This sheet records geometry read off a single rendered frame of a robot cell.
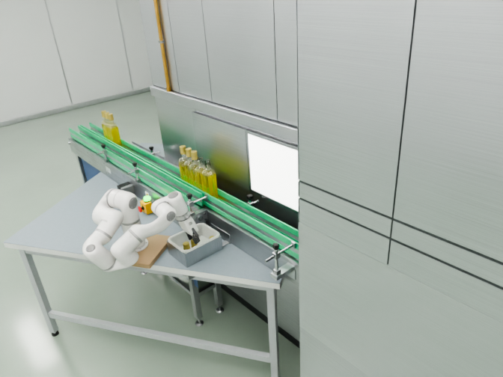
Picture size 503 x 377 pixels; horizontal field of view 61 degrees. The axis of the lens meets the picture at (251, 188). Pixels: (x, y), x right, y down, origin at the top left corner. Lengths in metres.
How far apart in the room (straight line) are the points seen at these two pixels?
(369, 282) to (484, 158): 0.55
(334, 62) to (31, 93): 7.13
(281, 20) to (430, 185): 1.00
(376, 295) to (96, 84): 7.43
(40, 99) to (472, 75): 7.51
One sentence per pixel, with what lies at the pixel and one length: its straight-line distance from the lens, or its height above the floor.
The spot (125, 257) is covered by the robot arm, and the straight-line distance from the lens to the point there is 2.00.
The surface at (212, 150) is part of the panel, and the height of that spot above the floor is 1.13.
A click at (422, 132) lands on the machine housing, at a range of 1.08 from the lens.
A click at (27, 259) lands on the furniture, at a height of 0.61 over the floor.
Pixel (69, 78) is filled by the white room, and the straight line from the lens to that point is 8.17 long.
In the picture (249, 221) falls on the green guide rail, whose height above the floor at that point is 0.94.
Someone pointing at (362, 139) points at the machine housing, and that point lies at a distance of 1.18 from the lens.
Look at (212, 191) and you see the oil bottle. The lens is 2.29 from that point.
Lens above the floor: 2.02
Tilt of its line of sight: 27 degrees down
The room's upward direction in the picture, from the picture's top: 4 degrees counter-clockwise
